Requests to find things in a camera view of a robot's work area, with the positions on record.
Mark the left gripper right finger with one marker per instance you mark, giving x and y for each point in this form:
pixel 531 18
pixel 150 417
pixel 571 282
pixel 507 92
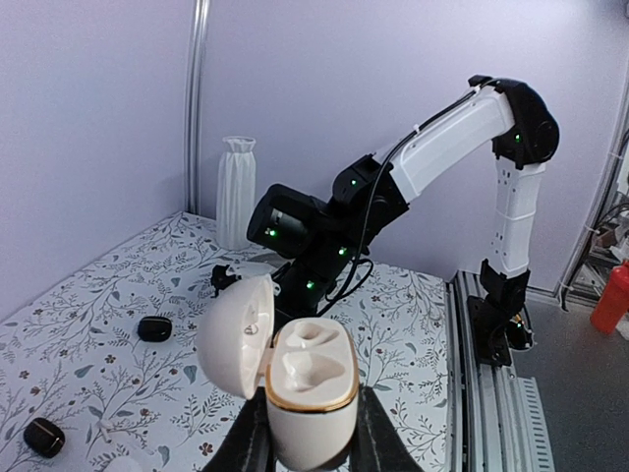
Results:
pixel 376 445

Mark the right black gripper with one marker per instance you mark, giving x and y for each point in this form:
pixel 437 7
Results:
pixel 302 287

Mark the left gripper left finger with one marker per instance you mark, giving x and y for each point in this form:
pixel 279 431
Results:
pixel 247 444

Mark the beige earbud charging case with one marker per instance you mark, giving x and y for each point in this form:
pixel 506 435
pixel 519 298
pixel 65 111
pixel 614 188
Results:
pixel 308 369

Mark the white stem earbud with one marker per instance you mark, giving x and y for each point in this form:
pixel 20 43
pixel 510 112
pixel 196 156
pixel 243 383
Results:
pixel 104 427

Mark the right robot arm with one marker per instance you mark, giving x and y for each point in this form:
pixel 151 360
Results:
pixel 322 241

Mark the black round earbud case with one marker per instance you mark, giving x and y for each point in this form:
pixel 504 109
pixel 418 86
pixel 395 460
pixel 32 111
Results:
pixel 154 329

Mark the black earbud case right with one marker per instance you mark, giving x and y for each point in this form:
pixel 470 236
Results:
pixel 44 437

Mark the white pleated vase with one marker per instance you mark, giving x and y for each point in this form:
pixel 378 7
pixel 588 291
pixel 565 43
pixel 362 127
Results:
pixel 236 192

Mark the floral patterned table mat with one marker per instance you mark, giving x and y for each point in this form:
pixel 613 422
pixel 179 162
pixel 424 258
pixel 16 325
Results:
pixel 148 357

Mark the red bottle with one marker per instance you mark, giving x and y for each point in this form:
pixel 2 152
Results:
pixel 613 303

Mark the front aluminium rail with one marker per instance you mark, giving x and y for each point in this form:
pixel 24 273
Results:
pixel 496 418

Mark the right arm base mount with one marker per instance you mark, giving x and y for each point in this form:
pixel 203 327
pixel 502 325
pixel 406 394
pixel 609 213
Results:
pixel 495 334

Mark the right aluminium frame post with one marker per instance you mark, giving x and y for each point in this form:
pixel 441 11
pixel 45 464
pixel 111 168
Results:
pixel 192 145

